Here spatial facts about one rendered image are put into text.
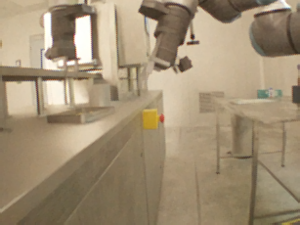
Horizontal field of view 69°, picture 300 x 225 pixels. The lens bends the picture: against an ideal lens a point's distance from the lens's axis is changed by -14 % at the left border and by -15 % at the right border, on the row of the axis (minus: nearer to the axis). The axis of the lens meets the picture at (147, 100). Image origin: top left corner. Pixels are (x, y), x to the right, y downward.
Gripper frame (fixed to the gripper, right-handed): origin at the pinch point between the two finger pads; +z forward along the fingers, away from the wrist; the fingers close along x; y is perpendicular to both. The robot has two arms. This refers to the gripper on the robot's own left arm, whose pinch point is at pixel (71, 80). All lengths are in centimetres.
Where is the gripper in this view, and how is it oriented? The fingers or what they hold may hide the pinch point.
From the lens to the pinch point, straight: 68.4
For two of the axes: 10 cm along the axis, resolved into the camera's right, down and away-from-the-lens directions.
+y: -9.0, 0.3, 4.3
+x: -4.3, 0.9, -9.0
